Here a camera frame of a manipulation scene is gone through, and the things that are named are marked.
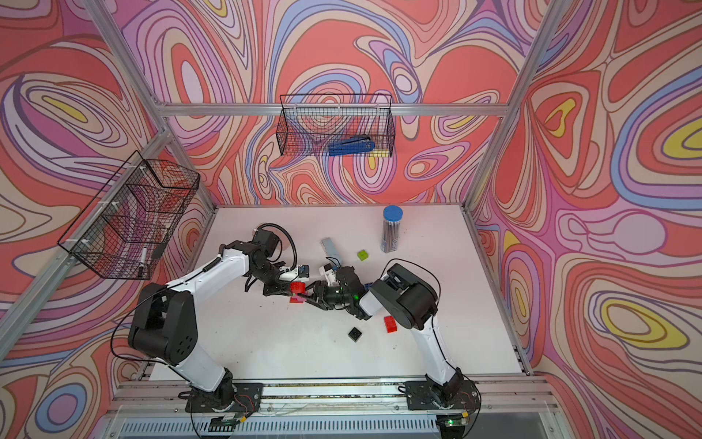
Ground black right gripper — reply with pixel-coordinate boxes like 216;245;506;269
298;282;353;311

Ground red curved lego brick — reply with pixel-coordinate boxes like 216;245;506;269
290;282;306;294

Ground black lego brick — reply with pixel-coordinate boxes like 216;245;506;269
348;327;362;342

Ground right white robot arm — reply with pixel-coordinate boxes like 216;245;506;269
299;258;466;409

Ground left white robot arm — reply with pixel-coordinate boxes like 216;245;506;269
128;241;290;413

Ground blue and cream stapler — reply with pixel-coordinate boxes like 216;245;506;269
321;238;342;266

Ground blue lid pencil tube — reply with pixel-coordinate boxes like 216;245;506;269
381;205;403;254

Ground marker pen in basket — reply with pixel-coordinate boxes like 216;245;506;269
137;247;147;279

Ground yellow item in basket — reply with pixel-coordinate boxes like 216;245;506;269
367;150;390;158

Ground blue stapler in basket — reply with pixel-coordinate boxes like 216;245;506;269
327;135;376;157

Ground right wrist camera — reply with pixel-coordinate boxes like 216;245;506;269
319;263;338;286

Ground left wire basket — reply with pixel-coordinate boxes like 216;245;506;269
57;152;200;280

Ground wire basket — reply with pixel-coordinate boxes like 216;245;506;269
276;93;396;157
57;152;200;280

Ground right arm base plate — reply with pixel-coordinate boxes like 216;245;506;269
400;380;481;413

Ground back wire basket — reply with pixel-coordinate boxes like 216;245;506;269
276;93;396;157

